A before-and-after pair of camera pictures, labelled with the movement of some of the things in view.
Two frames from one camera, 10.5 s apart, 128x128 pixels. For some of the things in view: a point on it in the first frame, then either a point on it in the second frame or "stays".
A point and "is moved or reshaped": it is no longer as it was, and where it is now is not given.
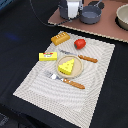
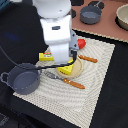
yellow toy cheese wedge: [66, 67] stays
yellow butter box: [47, 56] stays
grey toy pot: [63, 7] is moved or reshaped
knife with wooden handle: [90, 59] stays
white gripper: [74, 8] → [62, 40]
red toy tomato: [80, 43] stays
